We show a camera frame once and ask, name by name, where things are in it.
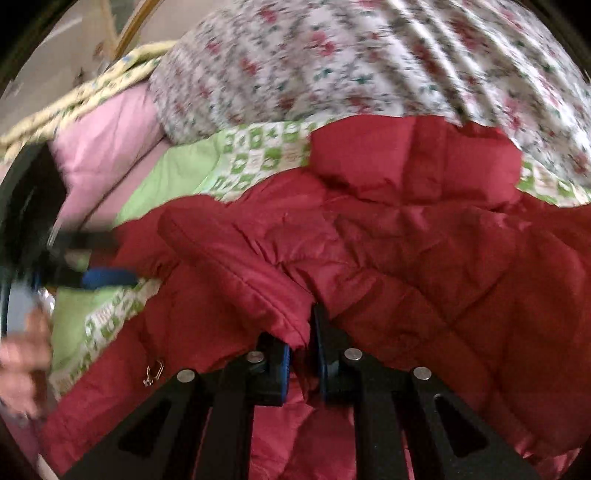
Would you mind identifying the yellow floral folded blanket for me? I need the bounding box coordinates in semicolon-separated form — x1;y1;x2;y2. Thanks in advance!
1;40;176;166

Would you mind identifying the green checkered bed sheet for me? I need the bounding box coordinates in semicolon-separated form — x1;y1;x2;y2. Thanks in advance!
45;120;591;398

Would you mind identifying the left hand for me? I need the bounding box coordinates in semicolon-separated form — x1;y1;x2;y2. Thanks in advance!
1;307;52;419

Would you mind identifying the pink quilt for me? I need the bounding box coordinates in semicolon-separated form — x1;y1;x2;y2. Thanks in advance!
47;80;174;232

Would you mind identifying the red puffer jacket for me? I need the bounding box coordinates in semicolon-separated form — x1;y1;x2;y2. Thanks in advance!
40;115;590;479

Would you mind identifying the floral white quilt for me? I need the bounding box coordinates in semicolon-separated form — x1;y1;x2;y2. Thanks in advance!
149;1;590;185

